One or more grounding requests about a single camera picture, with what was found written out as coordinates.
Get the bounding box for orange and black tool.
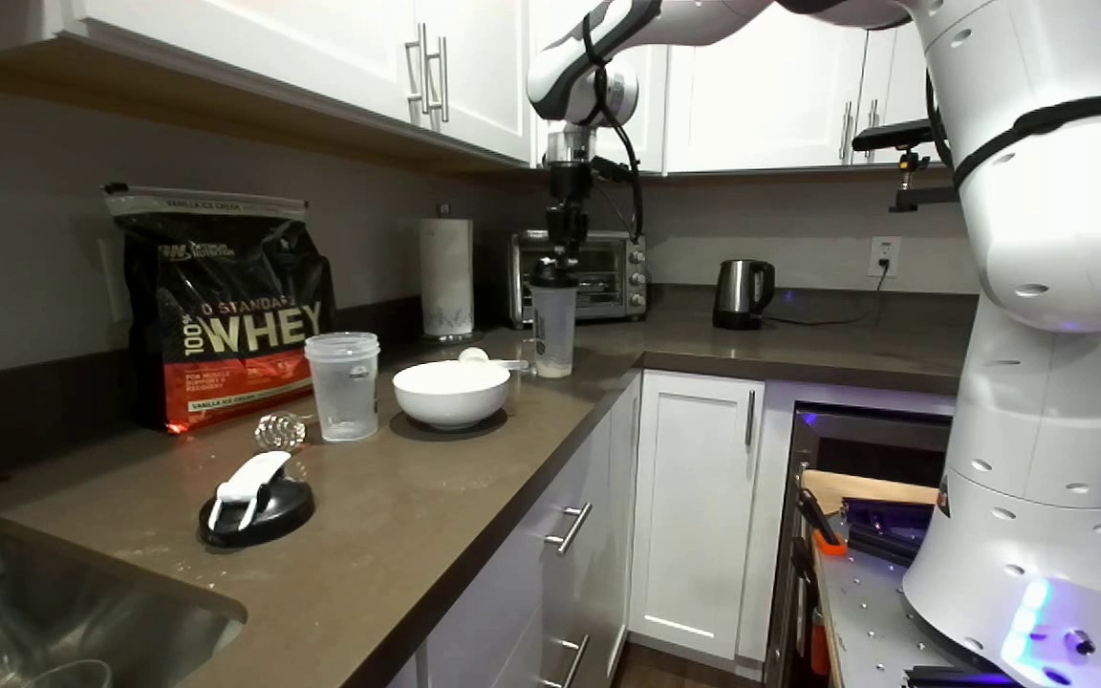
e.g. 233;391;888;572
793;477;858;560

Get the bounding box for black kettle power cord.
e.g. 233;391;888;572
763;258;900;332

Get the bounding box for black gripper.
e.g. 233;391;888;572
542;155;598;266

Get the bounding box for silver toaster oven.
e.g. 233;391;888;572
505;224;655;326

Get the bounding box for white drawer bank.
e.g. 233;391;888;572
389;377;645;688

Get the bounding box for white wall outlet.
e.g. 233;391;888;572
867;233;907;281

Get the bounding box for wooden board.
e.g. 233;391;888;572
799;467;946;517

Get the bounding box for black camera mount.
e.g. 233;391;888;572
888;150;962;216

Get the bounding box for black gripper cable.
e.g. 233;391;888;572
575;12;649;239

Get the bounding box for black stereo camera bar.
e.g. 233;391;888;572
847;110;951;155

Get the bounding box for white paper towel roll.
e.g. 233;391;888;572
417;207;479;344

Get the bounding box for white ceramic bowl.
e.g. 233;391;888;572
389;354;517;433

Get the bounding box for steel electric kettle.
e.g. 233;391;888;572
712;256;779;332

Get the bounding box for white upper wall cabinet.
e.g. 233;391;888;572
0;0;535;180
528;0;962;180

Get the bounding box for grey speckled robot table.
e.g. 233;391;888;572
813;542;1101;688

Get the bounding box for black items in cart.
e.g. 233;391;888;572
839;491;939;569

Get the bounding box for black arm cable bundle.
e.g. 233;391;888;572
948;89;1101;192

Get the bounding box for silver drawer handle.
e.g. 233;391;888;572
542;500;598;558
535;629;593;688

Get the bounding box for grey horizontal wall bar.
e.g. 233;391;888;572
103;180;315;221

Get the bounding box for steel kitchen sink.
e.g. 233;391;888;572
0;513;252;688

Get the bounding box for crumpled clear plastic piece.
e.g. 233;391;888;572
252;409;315;454

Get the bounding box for black red whey protein bag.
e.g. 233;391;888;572
115;211;340;435

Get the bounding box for white lower cabinet door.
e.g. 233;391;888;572
622;368;774;663

